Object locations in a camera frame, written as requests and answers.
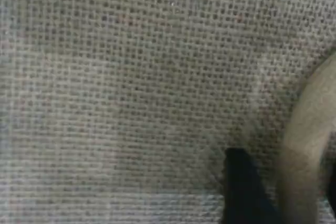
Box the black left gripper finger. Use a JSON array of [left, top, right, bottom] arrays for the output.
[[222, 147, 283, 224], [325, 165, 336, 218]]

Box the brown jute tote bag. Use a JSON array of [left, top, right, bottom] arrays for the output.
[[0, 0, 336, 224]]

